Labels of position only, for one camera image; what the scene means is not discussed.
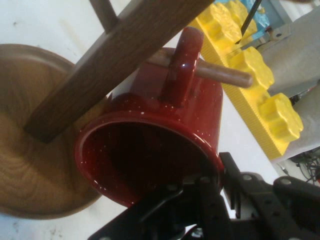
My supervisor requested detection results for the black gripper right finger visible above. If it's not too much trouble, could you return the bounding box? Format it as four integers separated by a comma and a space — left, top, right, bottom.
219, 151, 320, 240

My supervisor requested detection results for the light blue toy block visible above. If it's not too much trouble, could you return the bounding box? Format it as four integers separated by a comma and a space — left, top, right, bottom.
239, 0, 273, 42

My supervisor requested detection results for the red speckled mug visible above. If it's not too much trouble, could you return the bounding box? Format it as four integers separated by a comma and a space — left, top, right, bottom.
74, 26, 225, 208

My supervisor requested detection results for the black cable tangle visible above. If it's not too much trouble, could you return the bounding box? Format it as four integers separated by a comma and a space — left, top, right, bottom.
279, 149, 320, 186

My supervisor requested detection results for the yellow toy block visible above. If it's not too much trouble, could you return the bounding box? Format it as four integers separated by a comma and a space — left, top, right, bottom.
188, 0, 305, 161

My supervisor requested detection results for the wooden mug tree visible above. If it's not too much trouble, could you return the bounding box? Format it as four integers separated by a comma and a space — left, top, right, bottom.
0, 0, 254, 220

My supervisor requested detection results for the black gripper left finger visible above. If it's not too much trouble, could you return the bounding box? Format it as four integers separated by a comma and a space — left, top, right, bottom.
87, 173, 233, 240

